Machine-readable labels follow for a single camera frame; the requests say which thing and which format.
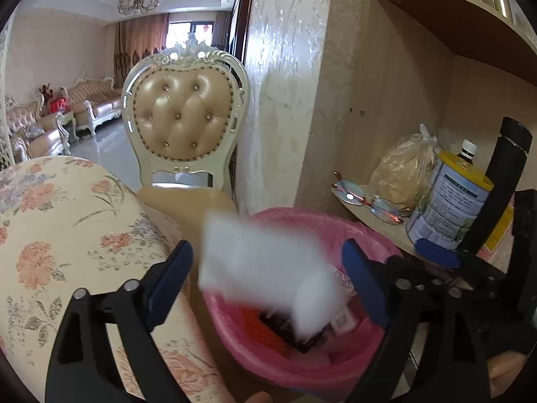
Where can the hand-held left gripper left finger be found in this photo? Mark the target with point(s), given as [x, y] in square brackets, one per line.
[168, 285]

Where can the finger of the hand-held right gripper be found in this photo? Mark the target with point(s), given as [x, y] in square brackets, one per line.
[436, 254]
[413, 270]

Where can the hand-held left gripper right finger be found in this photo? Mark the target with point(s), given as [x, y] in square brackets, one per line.
[367, 281]

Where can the orange foam net sleeve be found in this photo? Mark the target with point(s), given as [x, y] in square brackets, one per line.
[256, 323]

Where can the white foam sheet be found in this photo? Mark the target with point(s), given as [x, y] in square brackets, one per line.
[260, 256]

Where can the black cardboard box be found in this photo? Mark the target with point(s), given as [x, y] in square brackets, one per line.
[277, 323]

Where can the pink-lined trash bin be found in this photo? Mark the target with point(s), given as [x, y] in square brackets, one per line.
[272, 369]

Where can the person's right hand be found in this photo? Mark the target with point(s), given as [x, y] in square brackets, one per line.
[509, 375]

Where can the yellow-lid tin can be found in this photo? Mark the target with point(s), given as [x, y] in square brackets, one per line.
[449, 205]

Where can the yellow packet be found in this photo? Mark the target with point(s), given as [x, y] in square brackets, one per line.
[501, 231]

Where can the red-framed eyeglasses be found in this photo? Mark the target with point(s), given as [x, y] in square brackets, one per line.
[356, 197]

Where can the clear bag of food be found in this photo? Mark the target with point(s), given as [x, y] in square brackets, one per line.
[402, 168]

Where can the black thermos bottle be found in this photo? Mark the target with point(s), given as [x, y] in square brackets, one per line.
[503, 176]

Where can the small brown bottle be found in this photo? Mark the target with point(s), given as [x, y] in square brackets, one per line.
[467, 151]

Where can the beige tufted dining chair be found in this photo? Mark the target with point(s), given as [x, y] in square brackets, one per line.
[184, 113]

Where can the cream side table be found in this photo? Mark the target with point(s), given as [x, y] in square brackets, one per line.
[67, 126]

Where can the cream carved sofa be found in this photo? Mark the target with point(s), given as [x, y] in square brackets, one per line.
[100, 105]

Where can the red ornament on side table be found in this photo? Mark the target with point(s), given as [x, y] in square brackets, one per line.
[58, 105]

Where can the wooden shelf unit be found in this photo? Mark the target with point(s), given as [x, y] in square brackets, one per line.
[461, 29]

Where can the brown patterned curtain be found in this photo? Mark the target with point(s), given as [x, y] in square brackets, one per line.
[138, 42]

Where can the balcony glass door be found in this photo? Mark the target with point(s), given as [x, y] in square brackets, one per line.
[188, 33]

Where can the steel cup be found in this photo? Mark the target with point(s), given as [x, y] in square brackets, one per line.
[501, 0]

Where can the dark wooden door frame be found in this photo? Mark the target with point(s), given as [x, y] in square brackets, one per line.
[241, 12]

